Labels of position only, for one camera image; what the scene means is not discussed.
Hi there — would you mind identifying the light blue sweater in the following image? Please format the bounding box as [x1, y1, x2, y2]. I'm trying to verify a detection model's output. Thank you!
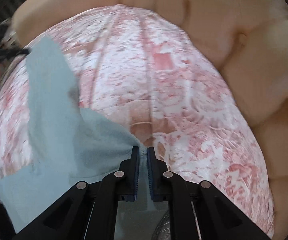
[0, 35, 172, 240]

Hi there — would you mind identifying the pink floral lace sofa cover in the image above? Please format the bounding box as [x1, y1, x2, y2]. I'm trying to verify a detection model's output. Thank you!
[0, 5, 274, 236]

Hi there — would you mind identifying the tufted peach leather sofa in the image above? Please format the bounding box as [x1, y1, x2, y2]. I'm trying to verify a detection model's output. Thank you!
[12, 0, 288, 239]

